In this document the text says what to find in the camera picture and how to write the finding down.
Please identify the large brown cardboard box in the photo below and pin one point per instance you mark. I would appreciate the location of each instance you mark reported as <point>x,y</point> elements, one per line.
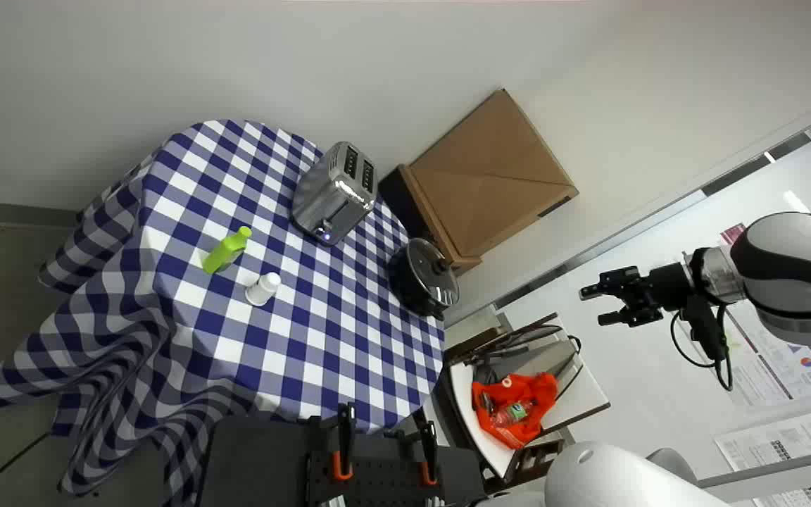
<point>491,179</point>

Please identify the glass pot lid black knob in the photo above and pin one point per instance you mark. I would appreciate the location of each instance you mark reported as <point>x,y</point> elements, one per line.
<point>434,271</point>

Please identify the brown box with black band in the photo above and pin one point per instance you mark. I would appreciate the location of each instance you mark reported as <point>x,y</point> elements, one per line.
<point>396,192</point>

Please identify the small white plastic bottle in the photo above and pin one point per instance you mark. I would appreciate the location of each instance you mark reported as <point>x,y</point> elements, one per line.
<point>262,287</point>

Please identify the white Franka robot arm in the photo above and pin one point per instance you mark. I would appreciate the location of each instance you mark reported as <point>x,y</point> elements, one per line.
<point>801,271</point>

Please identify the white printed paper sheet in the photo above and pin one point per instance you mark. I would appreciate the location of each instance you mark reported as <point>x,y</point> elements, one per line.
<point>780,361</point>
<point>790,435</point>

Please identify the black clamp orange grip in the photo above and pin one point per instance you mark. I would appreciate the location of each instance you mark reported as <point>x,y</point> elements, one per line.
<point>342,451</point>
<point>425,455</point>

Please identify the blue white checkered tablecloth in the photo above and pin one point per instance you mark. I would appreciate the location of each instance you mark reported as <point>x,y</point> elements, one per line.
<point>238,328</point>

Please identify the black cooking pot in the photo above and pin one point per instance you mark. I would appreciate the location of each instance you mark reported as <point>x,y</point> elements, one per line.
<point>404,283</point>

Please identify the green plastic bottle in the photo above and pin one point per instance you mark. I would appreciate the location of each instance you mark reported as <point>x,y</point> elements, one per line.
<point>227,252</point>

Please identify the silver metal toaster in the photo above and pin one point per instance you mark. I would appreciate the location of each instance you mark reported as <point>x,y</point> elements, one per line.
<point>331,197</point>

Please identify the orange red plastic bag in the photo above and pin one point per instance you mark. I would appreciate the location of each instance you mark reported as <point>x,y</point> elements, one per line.
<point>507,409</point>

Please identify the dark grey mat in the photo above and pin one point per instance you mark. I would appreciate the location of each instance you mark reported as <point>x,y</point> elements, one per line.
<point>251,466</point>

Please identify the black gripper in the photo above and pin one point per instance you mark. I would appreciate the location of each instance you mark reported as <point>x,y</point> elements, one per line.
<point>667,286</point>

